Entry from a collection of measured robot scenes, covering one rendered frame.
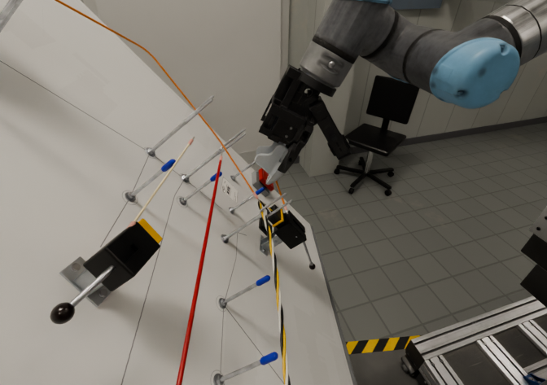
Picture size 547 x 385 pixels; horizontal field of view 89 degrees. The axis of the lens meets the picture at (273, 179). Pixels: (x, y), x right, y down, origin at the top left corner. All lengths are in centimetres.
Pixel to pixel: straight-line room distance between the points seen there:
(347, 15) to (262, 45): 194
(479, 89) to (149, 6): 208
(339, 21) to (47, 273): 44
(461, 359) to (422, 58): 141
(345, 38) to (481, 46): 16
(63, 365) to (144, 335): 7
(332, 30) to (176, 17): 188
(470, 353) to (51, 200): 163
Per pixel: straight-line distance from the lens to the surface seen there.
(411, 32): 48
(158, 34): 229
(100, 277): 26
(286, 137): 48
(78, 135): 43
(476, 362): 168
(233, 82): 238
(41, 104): 44
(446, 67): 40
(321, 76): 45
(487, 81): 40
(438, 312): 200
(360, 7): 46
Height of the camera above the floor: 154
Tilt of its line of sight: 35 degrees down
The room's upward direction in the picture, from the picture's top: straight up
